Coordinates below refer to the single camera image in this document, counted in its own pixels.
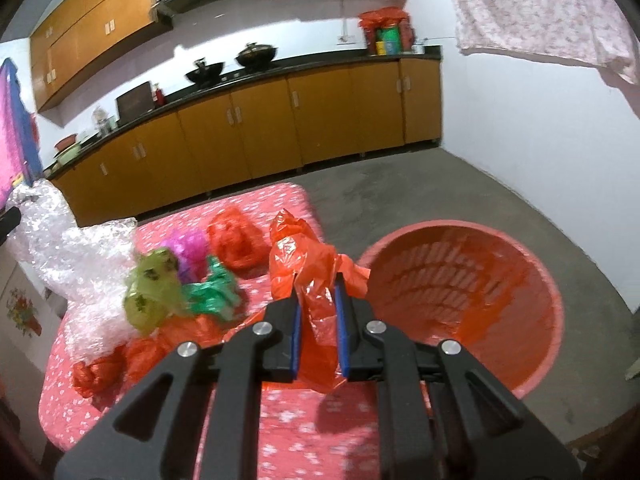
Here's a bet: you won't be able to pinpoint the orange plastic bag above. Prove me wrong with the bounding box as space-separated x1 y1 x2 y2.
269 209 370 393

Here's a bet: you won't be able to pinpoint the olive green plastic bag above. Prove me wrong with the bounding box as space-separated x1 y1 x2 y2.
124 247 190 336

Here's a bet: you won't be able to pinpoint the large red plastic bag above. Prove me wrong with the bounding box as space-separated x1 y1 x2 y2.
72 311 264 399

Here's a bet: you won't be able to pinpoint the clear bubble wrap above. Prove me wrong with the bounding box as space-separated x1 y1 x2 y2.
6 179 137 363

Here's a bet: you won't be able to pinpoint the lower kitchen cabinets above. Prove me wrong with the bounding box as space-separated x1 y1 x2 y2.
51 55 442 226

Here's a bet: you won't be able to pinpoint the kitchen cabinets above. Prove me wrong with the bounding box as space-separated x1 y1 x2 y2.
30 0 176 112
51 55 442 226

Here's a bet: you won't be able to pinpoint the upper kitchen cabinets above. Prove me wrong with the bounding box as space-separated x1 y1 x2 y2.
30 0 176 112

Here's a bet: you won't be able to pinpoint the pink floral tablecloth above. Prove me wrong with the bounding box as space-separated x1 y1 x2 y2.
38 183 380 479

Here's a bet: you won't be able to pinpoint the crumpled red plastic bag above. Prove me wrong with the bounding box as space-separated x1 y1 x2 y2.
207 207 270 273

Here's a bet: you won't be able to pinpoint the purple plastic bag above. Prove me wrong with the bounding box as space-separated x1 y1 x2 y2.
160 230 209 284

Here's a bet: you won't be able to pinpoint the red plastic basket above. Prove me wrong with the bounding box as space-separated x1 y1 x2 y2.
358 220 565 399

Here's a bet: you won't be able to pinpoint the red bottle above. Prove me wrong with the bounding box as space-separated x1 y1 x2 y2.
152 84 166 108

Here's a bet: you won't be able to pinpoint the dark cutting board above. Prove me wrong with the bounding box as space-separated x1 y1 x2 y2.
116 81 155 126

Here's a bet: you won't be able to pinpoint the glass jar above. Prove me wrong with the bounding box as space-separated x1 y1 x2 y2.
91 106 114 136

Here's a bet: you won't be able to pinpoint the black wok left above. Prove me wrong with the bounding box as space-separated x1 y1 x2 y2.
186 58 224 88

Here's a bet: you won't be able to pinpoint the stacked bowls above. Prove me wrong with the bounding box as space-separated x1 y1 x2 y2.
55 133 80 166

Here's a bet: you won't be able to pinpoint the black wok with lid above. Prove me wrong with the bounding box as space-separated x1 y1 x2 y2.
235 42 277 70

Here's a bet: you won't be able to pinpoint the pink blue hanging cloth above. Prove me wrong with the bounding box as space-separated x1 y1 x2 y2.
0 58 43 207

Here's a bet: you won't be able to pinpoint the red bag with containers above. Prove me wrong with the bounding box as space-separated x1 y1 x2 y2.
359 6 416 55

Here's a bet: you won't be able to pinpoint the pink floral hanging cloth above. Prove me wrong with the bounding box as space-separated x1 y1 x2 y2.
452 0 639 86

